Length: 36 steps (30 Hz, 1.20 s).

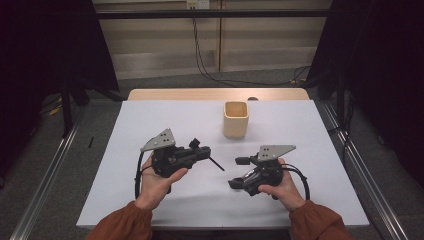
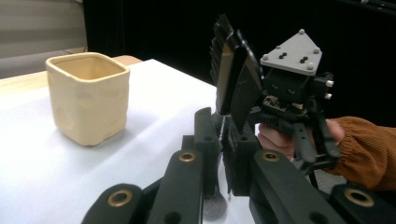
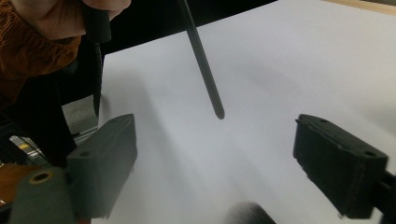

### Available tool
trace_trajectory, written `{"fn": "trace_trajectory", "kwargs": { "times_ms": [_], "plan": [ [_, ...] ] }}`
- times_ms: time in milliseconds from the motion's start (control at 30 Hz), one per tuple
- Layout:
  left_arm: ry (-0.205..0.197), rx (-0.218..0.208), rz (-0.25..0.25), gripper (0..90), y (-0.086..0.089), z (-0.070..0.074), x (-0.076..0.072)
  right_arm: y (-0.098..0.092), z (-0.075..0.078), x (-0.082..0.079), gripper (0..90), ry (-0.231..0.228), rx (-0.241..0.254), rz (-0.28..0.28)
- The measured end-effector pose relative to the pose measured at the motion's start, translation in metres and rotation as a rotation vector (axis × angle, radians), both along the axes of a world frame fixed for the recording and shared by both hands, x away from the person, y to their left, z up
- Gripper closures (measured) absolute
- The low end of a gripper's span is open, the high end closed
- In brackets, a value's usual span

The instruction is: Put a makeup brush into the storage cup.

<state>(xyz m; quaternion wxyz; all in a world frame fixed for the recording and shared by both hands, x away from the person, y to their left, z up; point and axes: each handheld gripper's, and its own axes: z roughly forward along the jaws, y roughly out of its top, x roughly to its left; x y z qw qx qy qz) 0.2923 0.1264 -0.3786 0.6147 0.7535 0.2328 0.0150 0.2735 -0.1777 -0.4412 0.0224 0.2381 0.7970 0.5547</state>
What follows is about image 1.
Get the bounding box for white table mat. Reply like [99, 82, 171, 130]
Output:
[75, 99, 370, 229]

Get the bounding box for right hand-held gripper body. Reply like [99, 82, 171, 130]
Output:
[242, 144, 297, 197]

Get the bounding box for white power strip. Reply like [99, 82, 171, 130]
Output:
[185, 0, 211, 10]

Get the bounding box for person's left hand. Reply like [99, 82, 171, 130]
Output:
[134, 154, 190, 211]

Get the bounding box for hand-held gripper cable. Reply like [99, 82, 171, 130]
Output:
[134, 155, 155, 200]
[281, 162, 312, 202]

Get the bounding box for person's right hand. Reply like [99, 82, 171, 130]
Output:
[257, 158, 307, 214]

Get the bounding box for black metal stand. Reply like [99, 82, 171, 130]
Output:
[60, 79, 74, 139]

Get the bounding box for left hand-held gripper cable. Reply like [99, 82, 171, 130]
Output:
[134, 155, 155, 200]

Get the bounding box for black cable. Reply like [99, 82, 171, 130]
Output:
[191, 17, 313, 88]
[193, 17, 313, 88]

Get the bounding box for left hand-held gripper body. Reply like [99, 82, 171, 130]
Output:
[139, 128, 201, 178]

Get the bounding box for metal floor rail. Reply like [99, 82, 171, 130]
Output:
[9, 108, 86, 240]
[319, 99, 412, 240]

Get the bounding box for dark curtain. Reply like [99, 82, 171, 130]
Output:
[0, 0, 120, 179]
[305, 0, 424, 189]

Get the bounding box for small thin black brush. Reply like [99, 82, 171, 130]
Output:
[207, 155, 226, 173]

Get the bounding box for right hand-held gripper cable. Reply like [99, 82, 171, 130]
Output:
[281, 162, 312, 202]

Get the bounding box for beige square cup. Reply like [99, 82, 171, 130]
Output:
[222, 100, 250, 139]

